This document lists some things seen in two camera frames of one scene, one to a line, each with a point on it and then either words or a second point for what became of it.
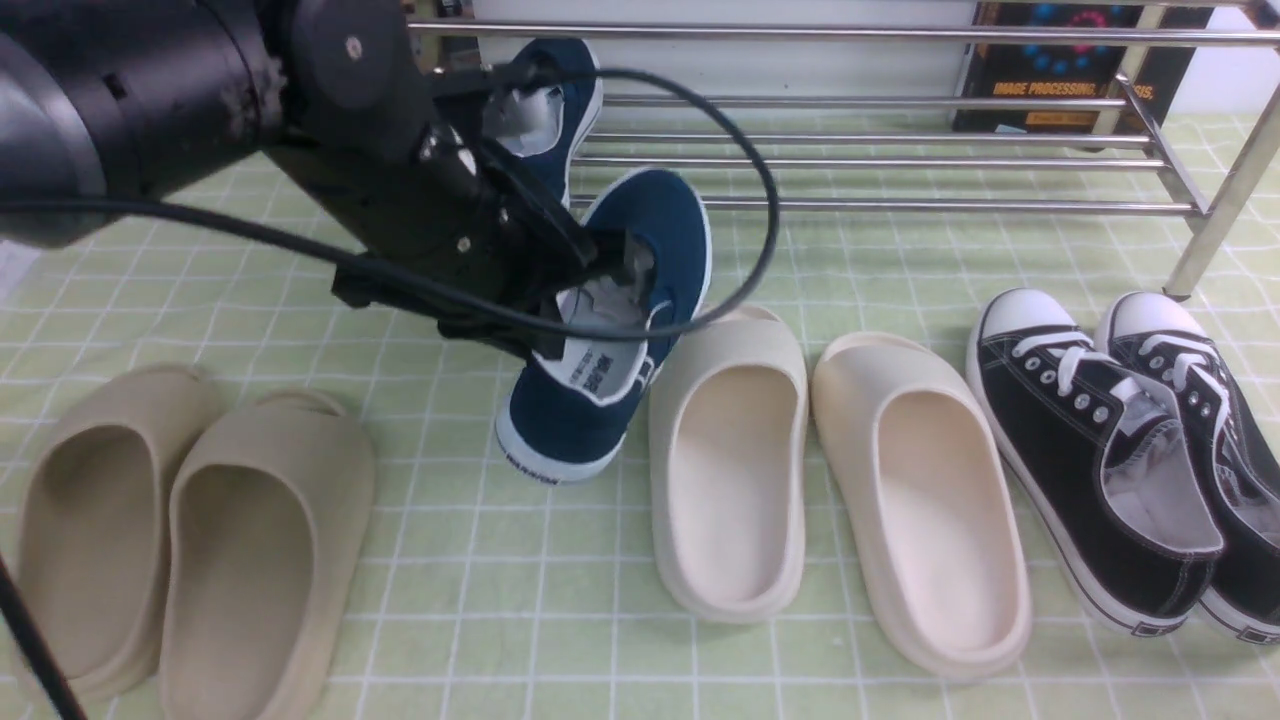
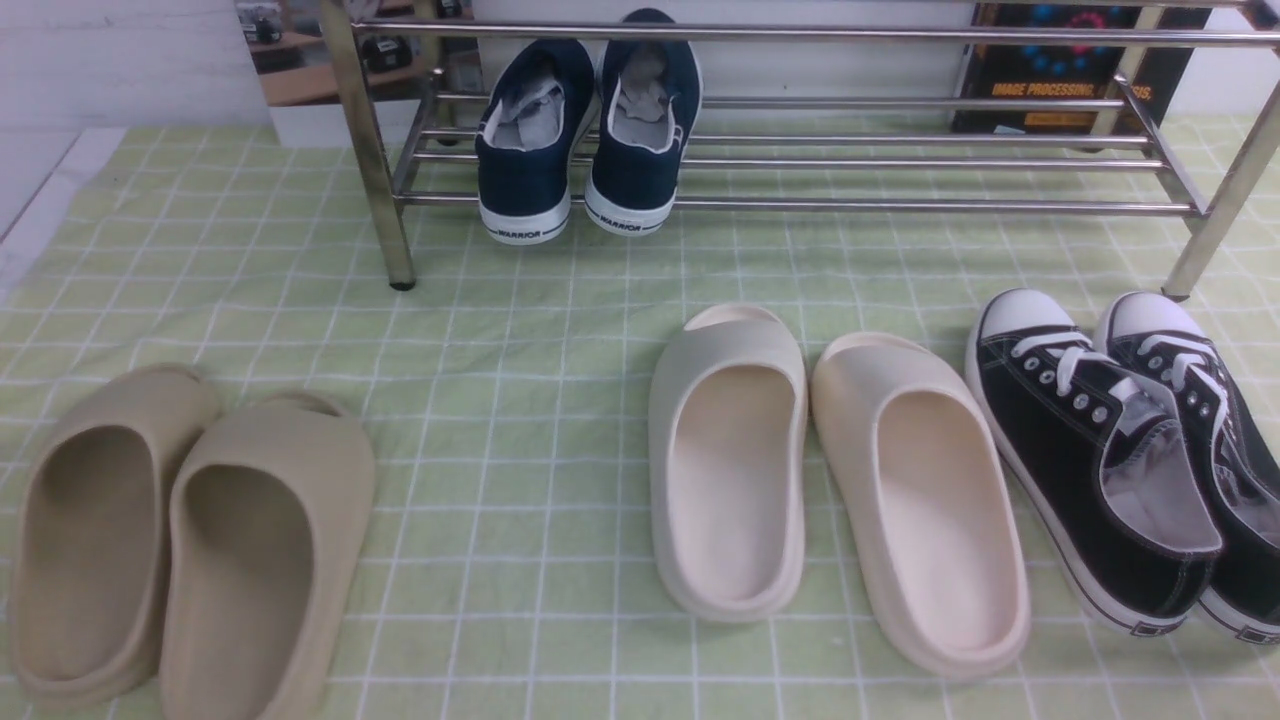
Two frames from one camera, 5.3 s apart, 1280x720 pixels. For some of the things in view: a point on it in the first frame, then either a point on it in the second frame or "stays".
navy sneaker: (547, 123) stays
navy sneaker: (572, 407) → (649, 101)
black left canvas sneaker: (1107, 460) stays
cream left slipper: (727, 466) stays
